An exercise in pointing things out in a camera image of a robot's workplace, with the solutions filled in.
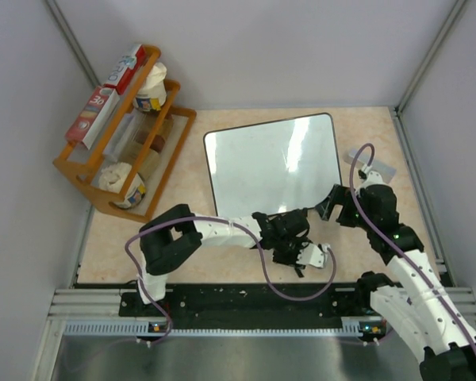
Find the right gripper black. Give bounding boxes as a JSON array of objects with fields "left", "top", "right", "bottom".
[{"left": 315, "top": 183, "right": 376, "bottom": 232}]

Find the white whiteboard black frame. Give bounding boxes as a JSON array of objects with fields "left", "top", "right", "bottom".
[{"left": 203, "top": 113, "right": 342, "bottom": 217}]

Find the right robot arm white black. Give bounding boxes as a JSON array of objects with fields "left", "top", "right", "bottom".
[{"left": 316, "top": 184, "right": 476, "bottom": 380}]

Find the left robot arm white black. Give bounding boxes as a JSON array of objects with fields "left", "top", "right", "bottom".
[{"left": 136, "top": 204, "right": 326, "bottom": 315}]

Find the grey whiteboard eraser block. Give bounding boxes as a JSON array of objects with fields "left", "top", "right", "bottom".
[{"left": 343, "top": 148, "right": 397, "bottom": 184}]

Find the orange wooden rack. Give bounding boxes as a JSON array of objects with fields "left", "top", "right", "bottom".
[{"left": 53, "top": 44, "right": 197, "bottom": 222}]

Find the clear box of brown items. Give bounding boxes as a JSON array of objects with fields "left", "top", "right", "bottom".
[{"left": 103, "top": 109, "right": 174, "bottom": 180}]

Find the red white wrap box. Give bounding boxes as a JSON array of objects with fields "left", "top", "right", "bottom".
[{"left": 64, "top": 86, "right": 119, "bottom": 150}]

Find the red white foil box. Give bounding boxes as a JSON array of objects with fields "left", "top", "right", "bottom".
[{"left": 102, "top": 44, "right": 147, "bottom": 94}]

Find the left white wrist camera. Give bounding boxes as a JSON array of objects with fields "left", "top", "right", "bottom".
[{"left": 297, "top": 243, "right": 331, "bottom": 268}]

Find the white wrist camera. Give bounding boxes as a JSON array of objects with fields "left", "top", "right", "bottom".
[
  {"left": 297, "top": 243, "right": 331, "bottom": 268},
  {"left": 359, "top": 165, "right": 384, "bottom": 186}
]

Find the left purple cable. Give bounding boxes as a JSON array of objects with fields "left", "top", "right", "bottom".
[{"left": 125, "top": 215, "right": 337, "bottom": 344}]

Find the purple cable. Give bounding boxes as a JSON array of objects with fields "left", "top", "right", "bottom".
[
  {"left": 348, "top": 142, "right": 476, "bottom": 381},
  {"left": 125, "top": 215, "right": 337, "bottom": 344}
]

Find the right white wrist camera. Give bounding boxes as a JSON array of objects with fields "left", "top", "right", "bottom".
[{"left": 359, "top": 165, "right": 384, "bottom": 186}]

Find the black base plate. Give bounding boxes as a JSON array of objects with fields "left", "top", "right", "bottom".
[{"left": 118, "top": 281, "right": 382, "bottom": 330}]

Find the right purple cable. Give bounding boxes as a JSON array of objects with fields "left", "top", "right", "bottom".
[{"left": 348, "top": 142, "right": 476, "bottom": 381}]

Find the grey slotted cable duct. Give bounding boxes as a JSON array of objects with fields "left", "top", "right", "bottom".
[{"left": 63, "top": 319, "right": 388, "bottom": 340}]

